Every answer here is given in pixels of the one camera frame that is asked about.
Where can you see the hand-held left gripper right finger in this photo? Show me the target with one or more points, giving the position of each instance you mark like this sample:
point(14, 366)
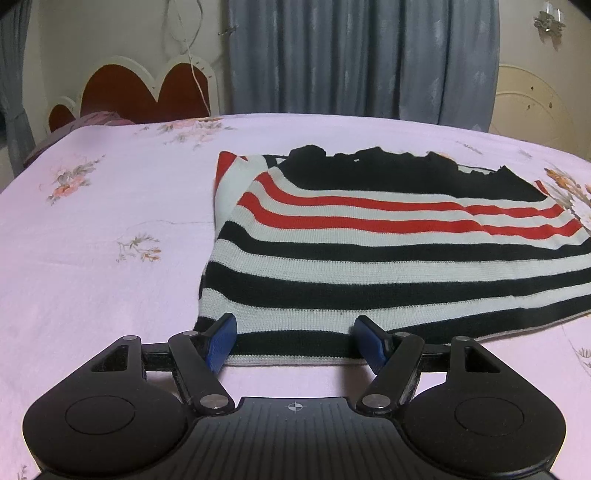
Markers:
point(371, 344)

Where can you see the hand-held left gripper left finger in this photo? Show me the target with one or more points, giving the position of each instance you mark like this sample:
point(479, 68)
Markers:
point(218, 339)

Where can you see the striped knit sweater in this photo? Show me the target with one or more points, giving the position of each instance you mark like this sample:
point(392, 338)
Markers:
point(369, 240)

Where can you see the pink floral bedsheet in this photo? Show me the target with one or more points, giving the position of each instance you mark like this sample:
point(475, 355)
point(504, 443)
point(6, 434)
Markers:
point(101, 258)

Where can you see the purple pillow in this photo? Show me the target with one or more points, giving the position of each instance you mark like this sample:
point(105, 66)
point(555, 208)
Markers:
point(87, 122)

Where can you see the red scalloped headboard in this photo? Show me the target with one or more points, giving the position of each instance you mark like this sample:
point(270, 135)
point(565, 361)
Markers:
point(134, 92)

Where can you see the cream arched headboard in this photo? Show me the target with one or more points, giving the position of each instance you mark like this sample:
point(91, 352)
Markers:
point(531, 110)

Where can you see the wide blue curtain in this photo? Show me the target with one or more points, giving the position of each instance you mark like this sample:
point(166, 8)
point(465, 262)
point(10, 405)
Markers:
point(360, 60)

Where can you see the narrow blue curtain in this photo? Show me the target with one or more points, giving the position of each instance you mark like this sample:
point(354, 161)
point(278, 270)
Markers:
point(14, 92)

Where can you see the glass wall lamp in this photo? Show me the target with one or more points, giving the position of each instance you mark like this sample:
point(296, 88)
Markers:
point(549, 16)

